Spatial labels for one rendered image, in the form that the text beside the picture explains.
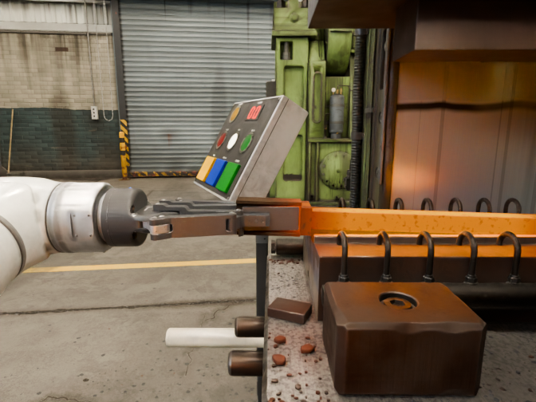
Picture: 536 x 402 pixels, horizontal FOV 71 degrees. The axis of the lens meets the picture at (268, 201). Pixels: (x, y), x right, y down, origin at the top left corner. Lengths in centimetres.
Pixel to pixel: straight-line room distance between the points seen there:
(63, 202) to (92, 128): 840
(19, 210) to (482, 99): 69
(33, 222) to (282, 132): 57
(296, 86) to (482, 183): 480
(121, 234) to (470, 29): 45
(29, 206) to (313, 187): 502
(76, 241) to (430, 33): 46
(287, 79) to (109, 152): 473
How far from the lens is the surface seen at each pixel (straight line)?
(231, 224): 44
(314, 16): 54
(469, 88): 73
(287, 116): 89
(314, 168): 537
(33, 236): 50
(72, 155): 907
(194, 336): 97
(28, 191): 52
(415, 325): 33
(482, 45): 49
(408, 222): 49
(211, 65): 852
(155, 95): 856
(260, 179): 87
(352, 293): 36
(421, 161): 70
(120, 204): 48
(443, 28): 47
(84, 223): 49
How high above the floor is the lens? 113
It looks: 11 degrees down
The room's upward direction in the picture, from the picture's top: straight up
